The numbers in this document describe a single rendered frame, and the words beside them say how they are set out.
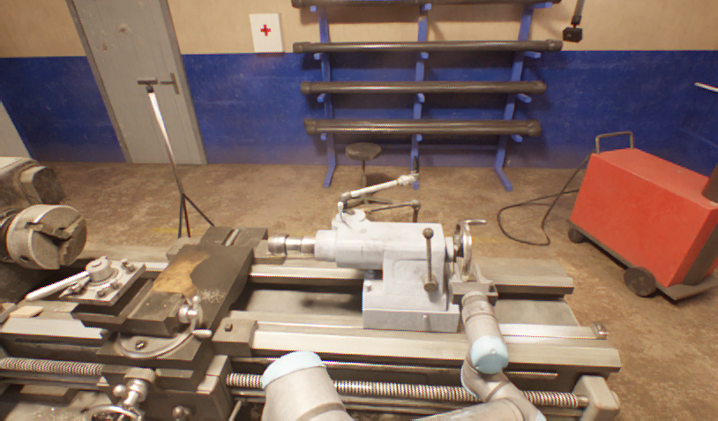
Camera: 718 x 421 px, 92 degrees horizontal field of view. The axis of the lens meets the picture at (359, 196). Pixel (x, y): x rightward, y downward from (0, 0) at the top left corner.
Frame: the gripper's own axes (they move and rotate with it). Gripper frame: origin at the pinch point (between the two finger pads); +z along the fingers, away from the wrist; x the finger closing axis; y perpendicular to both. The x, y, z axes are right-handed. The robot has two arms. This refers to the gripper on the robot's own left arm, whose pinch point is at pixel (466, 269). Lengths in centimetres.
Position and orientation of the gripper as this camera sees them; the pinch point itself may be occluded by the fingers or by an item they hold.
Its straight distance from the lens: 123.5
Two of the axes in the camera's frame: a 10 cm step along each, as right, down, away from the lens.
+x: -10.0, -0.2, 0.8
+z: 0.8, -5.0, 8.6
